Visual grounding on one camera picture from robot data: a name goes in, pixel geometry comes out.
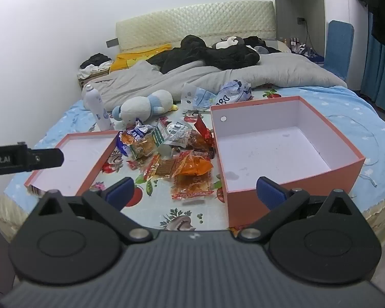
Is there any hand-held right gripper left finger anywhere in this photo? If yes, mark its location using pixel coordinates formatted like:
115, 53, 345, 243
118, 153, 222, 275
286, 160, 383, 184
26, 177, 155, 244

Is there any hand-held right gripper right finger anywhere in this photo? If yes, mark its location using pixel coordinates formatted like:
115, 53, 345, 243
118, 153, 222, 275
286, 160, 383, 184
236, 176, 364, 243

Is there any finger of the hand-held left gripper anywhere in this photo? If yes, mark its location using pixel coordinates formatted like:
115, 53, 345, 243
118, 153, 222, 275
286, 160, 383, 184
28, 148, 65, 169

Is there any blue snack packet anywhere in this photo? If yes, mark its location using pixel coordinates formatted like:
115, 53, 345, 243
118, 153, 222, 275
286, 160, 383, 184
115, 119, 156, 158

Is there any pink cardboard box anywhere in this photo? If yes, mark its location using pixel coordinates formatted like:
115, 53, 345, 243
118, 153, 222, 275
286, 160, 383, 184
210, 95, 366, 228

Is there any brown strip snack packet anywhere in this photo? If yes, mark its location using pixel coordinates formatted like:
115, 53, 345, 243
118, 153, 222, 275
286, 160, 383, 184
144, 154, 180, 180

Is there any green white snack packet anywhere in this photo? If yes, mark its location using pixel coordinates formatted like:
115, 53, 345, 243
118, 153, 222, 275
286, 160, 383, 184
130, 123, 169, 161

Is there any clear orange snack packet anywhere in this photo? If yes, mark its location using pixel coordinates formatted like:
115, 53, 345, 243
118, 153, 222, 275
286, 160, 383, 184
171, 171, 212, 202

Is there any white barcode snack packet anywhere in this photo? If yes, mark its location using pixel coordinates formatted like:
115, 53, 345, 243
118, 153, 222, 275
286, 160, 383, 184
165, 121, 193, 148

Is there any dark red snack packet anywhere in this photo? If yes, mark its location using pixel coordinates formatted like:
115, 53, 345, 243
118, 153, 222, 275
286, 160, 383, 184
183, 130, 212, 153

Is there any red foil snack packet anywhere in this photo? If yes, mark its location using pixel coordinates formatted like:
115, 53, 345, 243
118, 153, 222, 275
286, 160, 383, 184
194, 114, 216, 146

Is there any pink box lid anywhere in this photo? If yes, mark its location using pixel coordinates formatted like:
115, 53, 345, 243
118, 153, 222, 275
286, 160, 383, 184
24, 130, 119, 196

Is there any floral plastic sheet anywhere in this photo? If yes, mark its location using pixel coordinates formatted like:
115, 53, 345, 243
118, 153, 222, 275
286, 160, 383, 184
0, 91, 309, 235

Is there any white spray bottle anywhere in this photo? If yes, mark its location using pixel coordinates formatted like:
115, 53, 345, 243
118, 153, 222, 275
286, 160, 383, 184
83, 84, 112, 132

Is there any white blue plush penguin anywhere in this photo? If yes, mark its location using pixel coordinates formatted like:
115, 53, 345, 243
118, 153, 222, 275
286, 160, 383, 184
112, 89, 178, 127

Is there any black white clothes pile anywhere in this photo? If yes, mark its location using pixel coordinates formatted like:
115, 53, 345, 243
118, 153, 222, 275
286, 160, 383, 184
80, 52, 113, 78

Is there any blue star bed sheet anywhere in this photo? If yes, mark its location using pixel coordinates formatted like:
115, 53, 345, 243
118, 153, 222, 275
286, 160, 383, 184
3, 85, 385, 199

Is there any yellow pillow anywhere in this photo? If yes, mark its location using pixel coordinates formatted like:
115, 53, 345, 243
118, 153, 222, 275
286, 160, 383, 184
110, 43, 173, 73

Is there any grey duvet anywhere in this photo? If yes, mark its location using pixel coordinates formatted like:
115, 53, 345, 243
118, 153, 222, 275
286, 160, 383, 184
83, 51, 349, 110

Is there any black fleece clothing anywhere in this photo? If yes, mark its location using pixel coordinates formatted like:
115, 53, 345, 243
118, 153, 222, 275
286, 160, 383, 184
148, 35, 260, 73

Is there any round bedside table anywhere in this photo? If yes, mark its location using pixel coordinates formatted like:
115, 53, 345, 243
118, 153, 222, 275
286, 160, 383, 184
269, 38, 292, 53

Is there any row of small bottles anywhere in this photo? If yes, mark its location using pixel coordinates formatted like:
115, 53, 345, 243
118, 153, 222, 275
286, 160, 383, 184
284, 37, 307, 53

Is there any black white plush toy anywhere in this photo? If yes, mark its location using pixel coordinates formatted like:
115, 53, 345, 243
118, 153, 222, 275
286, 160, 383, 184
211, 35, 246, 50

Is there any blue chair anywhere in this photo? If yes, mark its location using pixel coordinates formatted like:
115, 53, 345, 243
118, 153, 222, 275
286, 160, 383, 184
323, 20, 355, 82

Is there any blue curtain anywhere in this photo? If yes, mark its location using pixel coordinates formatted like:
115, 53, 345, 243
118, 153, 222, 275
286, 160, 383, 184
361, 27, 385, 116

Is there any cream quilted headboard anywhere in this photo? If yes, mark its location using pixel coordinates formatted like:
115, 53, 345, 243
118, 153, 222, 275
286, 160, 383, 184
115, 1, 275, 52

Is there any white wardrobe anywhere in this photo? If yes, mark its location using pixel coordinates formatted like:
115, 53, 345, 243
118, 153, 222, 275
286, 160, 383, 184
273, 0, 373, 90

